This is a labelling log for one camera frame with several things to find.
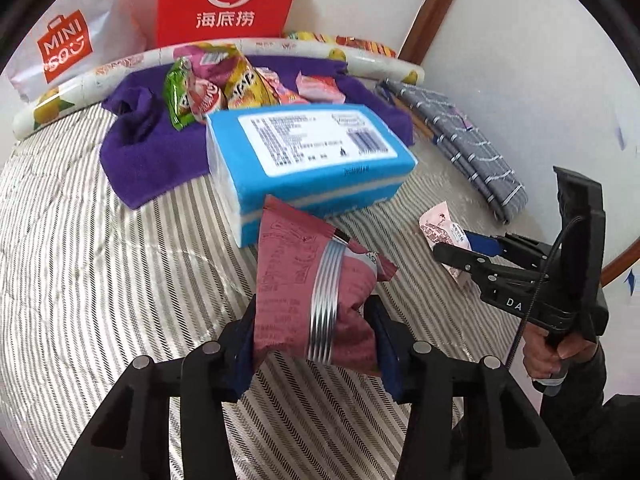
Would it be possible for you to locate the strawberry print snack packet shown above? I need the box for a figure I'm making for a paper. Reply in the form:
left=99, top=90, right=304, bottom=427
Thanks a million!
left=187, top=77, right=223, bottom=116

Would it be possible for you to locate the person's right hand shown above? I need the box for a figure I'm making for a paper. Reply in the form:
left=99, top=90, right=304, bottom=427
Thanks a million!
left=521, top=310, right=597, bottom=382

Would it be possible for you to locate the red chips bag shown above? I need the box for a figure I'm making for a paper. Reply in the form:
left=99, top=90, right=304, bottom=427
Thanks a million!
left=332, top=35, right=398, bottom=58

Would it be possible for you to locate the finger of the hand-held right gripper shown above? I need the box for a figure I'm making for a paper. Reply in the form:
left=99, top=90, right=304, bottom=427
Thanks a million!
left=432, top=242, right=496, bottom=275
left=462, top=230, right=507, bottom=257

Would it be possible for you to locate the dark pink snack packet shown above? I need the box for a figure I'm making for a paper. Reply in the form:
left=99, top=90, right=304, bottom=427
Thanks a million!
left=252, top=195, right=398, bottom=378

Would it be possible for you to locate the red paper bag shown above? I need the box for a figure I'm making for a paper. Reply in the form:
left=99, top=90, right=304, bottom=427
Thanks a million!
left=155, top=0, right=306, bottom=48

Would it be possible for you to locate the white plastic shopping bag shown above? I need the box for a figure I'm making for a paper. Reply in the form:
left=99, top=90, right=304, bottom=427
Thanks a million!
left=9, top=0, right=161, bottom=103

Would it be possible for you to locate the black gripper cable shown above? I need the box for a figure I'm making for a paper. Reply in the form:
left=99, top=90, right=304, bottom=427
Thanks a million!
left=502, top=216, right=583, bottom=368

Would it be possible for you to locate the fruit print paper roll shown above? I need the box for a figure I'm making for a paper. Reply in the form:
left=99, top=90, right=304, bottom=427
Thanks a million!
left=12, top=35, right=426, bottom=138

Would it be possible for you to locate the person's right forearm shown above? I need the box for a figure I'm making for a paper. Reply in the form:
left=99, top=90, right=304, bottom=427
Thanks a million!
left=540, top=345, right=640, bottom=480

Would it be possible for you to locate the brown wooden door frame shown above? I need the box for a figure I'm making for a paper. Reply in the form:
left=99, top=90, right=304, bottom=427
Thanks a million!
left=397, top=0, right=473, bottom=63

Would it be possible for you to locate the yellow snack packet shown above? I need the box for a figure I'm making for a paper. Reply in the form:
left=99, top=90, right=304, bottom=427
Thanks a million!
left=222, top=55, right=266, bottom=110

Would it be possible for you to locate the purple towel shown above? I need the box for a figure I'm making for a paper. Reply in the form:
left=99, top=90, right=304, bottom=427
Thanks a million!
left=100, top=52, right=416, bottom=210

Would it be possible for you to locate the green snack packet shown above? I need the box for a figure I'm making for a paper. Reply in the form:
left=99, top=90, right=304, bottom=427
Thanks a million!
left=165, top=57, right=208, bottom=132

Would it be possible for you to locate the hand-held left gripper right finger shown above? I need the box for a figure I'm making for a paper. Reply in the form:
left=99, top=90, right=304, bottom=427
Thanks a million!
left=367, top=296, right=576, bottom=480

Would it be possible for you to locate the grey checked cloth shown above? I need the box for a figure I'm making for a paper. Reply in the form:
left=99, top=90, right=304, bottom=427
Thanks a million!
left=375, top=79, right=530, bottom=224

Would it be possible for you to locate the pile of mixed sweets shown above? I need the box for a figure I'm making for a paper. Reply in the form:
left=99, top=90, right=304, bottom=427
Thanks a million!
left=165, top=42, right=347, bottom=132

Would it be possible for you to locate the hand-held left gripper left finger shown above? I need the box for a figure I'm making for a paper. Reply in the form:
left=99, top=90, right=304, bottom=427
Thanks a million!
left=60, top=305, right=261, bottom=480

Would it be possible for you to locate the blue tissue pack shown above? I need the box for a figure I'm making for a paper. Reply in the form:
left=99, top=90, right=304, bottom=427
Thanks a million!
left=206, top=103, right=418, bottom=248

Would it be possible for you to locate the pale pink snack packet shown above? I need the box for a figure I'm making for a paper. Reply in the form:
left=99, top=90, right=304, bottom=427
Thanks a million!
left=419, top=201, right=473, bottom=288

